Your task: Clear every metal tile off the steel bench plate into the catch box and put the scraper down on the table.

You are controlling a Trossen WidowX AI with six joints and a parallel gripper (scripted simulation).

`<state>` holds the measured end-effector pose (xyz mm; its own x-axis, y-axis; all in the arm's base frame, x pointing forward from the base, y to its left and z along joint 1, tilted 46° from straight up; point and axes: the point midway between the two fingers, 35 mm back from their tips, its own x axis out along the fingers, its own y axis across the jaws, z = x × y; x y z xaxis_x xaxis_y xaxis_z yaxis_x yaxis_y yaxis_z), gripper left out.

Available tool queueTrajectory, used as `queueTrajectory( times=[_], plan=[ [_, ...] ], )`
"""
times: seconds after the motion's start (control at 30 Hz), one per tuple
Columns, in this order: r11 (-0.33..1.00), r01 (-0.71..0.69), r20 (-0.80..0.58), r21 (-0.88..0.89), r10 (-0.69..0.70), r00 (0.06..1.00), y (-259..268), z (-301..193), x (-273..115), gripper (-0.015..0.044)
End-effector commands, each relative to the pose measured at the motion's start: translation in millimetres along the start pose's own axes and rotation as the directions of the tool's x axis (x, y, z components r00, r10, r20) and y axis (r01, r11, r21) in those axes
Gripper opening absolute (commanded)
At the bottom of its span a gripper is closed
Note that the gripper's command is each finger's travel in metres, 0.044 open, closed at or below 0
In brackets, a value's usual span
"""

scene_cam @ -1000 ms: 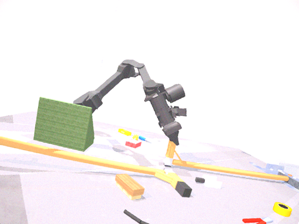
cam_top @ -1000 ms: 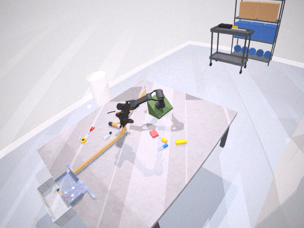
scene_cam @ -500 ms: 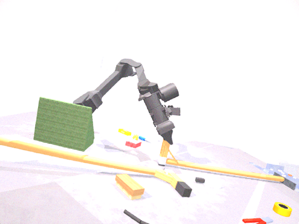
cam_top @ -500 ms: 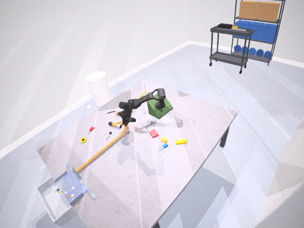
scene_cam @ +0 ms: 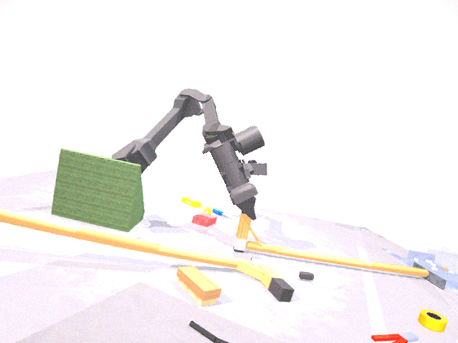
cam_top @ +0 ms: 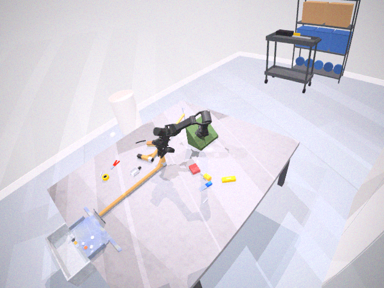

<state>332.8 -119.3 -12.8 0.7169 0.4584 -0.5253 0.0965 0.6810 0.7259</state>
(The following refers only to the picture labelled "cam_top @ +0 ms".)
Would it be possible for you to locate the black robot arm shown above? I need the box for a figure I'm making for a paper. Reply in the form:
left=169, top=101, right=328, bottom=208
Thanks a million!
left=154, top=110, right=212, bottom=147

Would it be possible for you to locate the long yellow pole with dark tip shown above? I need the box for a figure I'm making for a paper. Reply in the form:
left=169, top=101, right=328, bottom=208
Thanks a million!
left=137, top=107, right=186, bottom=162

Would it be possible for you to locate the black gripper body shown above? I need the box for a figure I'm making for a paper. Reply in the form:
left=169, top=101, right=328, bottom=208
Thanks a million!
left=159, top=136, right=175, bottom=153

